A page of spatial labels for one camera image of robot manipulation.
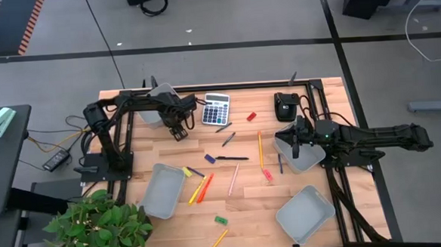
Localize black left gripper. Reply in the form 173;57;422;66
157;92;190;144

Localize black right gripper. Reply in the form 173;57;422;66
282;115;320;160

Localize yellow pencil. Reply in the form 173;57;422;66
258;131;265;170
199;228;230;247

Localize dark green crayon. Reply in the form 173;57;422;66
221;131;238;147
214;122;234;134

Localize black pen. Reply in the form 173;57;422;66
214;154;251;163

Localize orange and yellow markers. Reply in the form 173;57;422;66
194;172;216;204

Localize yellow highlighter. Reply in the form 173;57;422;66
187;176;209;207

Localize grey plastic bin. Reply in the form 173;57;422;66
271;119;328;176
134;82;183;130
136;162;188;221
274;184;338;247

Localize white desk calculator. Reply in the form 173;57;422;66
199;91;232;128

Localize black power adapter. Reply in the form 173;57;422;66
41;148;72;173

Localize green potted plant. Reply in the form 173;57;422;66
39;186;155;247

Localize grey desk foot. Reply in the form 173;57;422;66
407;97;441;113

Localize black side desk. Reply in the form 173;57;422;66
0;104;38;219

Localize orange striped floor mat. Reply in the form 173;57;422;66
0;0;48;57

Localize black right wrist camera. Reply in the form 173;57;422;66
274;129;294;144

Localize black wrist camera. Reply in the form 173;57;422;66
274;129;294;144
180;93;199;112

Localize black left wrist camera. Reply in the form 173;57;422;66
180;93;199;112

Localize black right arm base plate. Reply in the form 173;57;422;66
319;147;386;169

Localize black aluminium table frame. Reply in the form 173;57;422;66
103;63;394;247

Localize black cable bundle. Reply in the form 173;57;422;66
326;163;388;245

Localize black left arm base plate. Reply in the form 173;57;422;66
79;150;136;184

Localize yellow cable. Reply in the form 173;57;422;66
26;128;94;155

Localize black floor cable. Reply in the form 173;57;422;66
82;0;125;92

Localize black coiled cable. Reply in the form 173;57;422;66
139;0;170;18

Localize white floor cable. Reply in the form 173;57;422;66
402;0;441;65

